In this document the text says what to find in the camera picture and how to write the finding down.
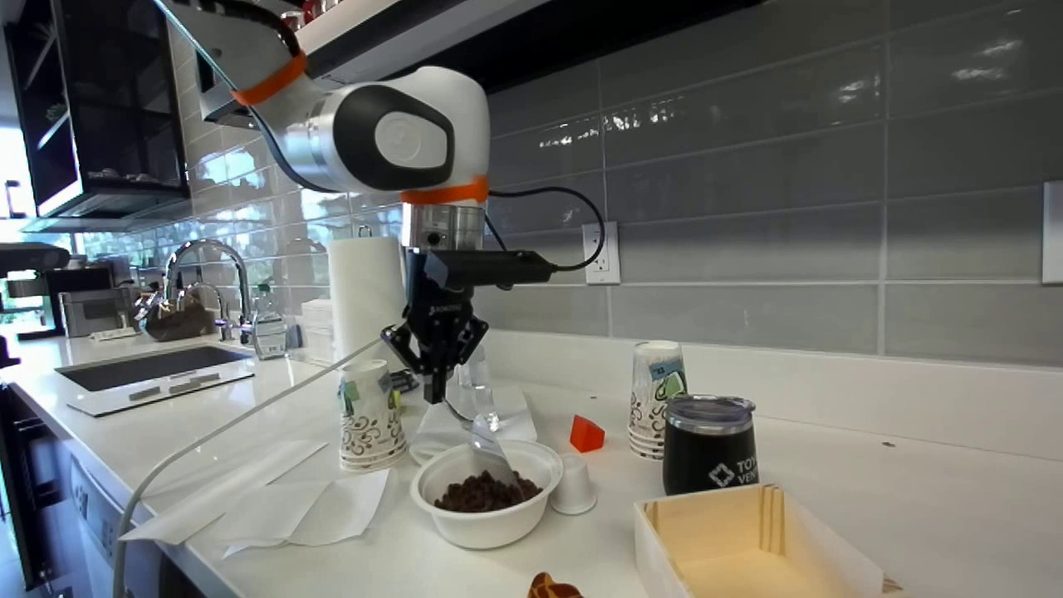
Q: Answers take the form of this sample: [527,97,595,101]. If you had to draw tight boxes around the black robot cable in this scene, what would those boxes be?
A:
[481,182,611,277]

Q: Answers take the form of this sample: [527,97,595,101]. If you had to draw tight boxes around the red plastic block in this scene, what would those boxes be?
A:
[569,412,611,457]

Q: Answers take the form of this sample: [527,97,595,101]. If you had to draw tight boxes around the printed paper cup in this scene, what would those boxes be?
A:
[335,358,413,471]
[623,338,692,463]

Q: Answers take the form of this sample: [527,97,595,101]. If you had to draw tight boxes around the dark overhead cabinet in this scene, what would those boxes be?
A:
[197,0,767,146]

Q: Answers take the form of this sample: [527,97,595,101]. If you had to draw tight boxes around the white wall plate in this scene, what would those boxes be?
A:
[1038,179,1063,285]

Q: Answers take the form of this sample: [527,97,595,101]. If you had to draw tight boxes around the chrome faucet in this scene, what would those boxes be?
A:
[163,237,258,346]

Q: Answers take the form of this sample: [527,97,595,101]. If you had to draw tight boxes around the white wall outlet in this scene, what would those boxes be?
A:
[582,221,623,289]

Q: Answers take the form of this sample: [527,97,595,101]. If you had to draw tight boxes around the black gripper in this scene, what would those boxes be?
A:
[378,243,491,408]

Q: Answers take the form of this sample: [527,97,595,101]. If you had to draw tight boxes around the black tumbler with clear lid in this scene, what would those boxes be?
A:
[662,392,762,500]

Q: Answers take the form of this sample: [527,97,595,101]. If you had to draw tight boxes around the light wooden box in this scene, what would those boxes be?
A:
[631,483,906,598]

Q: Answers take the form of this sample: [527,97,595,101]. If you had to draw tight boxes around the dark glass door cabinet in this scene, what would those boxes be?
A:
[0,0,192,223]

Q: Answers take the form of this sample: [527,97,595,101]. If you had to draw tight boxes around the dark sink caddy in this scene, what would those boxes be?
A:
[139,301,218,346]

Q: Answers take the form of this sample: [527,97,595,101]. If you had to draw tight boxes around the black coffee machine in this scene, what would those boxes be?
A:
[0,243,80,346]

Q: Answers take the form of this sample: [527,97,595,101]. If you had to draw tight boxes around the small white plastic cup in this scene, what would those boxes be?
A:
[549,457,600,519]

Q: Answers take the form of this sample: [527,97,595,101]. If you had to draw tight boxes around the kitchen sink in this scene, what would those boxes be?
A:
[54,342,258,421]

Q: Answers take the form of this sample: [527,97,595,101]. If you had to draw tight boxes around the white cable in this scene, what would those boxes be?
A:
[105,328,390,598]

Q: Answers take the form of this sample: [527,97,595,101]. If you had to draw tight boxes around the white paper towel roll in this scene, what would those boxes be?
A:
[324,232,407,377]

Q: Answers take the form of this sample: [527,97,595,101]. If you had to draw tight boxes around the white bowl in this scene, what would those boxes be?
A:
[407,440,564,555]

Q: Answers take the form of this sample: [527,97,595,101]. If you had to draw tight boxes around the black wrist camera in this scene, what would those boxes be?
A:
[420,250,556,294]

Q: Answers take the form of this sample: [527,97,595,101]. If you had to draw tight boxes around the brown beans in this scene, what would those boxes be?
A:
[432,468,544,517]

